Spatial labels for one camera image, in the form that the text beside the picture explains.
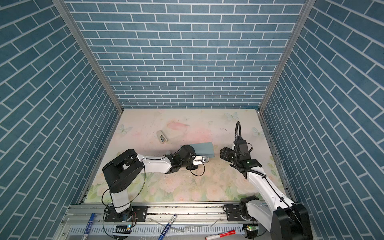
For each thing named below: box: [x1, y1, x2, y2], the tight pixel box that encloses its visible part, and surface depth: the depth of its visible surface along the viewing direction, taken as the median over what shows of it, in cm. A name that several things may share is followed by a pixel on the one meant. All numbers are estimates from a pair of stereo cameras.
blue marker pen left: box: [81, 212, 95, 240], surface depth 70 cm
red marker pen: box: [205, 230, 236, 240], surface depth 69 cm
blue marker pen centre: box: [158, 214, 178, 240], surface depth 70 cm
